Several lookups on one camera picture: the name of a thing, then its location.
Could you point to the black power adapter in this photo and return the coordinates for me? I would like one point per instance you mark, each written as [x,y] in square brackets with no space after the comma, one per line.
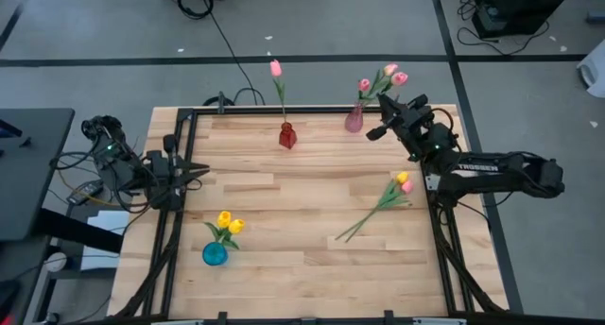
[85,192]

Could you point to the white bin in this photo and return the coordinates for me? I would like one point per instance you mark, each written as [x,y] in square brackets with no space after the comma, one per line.
[595,70]

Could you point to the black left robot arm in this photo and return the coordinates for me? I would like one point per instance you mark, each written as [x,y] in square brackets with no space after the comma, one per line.
[115,169]

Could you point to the red glass vase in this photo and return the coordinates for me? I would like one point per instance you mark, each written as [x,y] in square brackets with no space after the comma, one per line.
[287,137]

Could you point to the black equipment case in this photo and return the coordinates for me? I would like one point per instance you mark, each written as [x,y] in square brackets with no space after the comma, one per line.
[520,4]

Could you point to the white box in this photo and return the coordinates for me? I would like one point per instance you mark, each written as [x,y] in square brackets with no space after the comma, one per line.
[106,249]

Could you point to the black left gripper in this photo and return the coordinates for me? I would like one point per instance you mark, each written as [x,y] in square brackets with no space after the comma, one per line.
[165,174]

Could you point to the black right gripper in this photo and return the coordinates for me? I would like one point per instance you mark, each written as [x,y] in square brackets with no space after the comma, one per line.
[416,124]

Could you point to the black aluminium table frame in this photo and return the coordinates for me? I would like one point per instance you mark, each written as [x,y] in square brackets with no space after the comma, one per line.
[302,110]

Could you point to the pale pink artificial tulip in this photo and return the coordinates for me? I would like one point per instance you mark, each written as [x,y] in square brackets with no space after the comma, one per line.
[390,69]

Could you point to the teal glass vase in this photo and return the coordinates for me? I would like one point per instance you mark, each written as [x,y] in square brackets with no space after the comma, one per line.
[213,256]

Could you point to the black desk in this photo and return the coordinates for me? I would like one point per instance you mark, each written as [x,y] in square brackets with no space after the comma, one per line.
[28,183]

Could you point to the purple glass vase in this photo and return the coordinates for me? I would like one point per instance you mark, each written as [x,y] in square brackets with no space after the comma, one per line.
[353,122]

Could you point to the yellow artificial tulip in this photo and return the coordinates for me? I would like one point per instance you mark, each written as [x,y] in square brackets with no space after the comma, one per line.
[236,226]
[224,218]

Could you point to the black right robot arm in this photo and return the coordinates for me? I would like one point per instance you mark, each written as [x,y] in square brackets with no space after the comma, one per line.
[477,168]

